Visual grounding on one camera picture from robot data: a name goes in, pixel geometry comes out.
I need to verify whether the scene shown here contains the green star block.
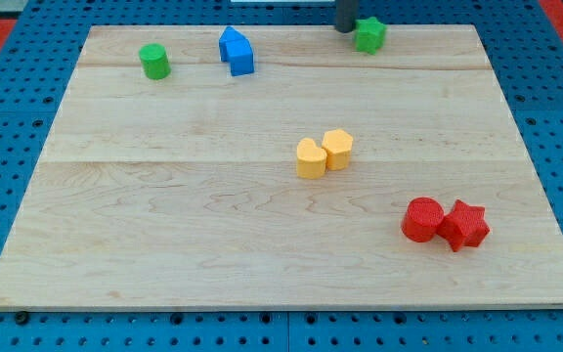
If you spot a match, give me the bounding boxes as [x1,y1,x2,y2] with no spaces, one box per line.
[355,17,387,55]

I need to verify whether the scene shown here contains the red star block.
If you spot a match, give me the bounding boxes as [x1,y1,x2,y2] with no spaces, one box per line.
[437,199,491,252]

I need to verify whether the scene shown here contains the yellow heart block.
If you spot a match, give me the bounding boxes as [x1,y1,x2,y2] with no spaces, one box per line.
[296,138,327,179]

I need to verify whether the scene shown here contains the light wooden board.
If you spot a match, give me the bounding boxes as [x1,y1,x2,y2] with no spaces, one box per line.
[0,24,563,312]

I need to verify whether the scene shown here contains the yellow hexagon block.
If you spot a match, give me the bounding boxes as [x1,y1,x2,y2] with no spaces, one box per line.
[322,129,353,170]

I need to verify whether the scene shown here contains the blue cube block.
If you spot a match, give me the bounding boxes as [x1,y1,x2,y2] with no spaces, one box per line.
[226,39,255,76]

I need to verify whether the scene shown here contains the blue pentagon block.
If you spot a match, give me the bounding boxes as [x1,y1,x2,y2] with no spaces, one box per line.
[218,26,245,62]

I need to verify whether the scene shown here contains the red cylinder block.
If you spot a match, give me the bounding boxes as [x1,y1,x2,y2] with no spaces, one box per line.
[401,197,445,242]

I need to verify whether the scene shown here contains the green cylinder block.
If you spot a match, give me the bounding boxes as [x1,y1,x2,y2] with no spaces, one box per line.
[139,43,171,80]

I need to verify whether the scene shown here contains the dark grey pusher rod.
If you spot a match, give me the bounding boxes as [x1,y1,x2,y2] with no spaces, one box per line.
[334,0,360,33]

